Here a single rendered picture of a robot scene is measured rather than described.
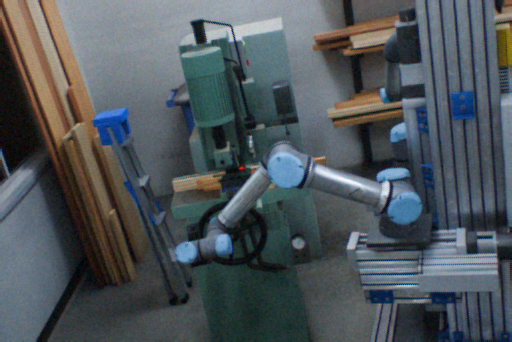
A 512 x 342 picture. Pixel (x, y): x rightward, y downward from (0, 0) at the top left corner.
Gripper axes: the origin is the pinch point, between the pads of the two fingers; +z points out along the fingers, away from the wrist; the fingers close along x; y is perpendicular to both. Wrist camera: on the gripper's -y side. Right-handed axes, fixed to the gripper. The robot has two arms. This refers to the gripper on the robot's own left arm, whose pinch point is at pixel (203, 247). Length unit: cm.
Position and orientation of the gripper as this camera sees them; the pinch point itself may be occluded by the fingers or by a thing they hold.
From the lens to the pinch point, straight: 265.0
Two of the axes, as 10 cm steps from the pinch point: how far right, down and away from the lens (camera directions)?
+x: 9.7, -2.2, -1.0
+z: 1.2, 1.1, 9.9
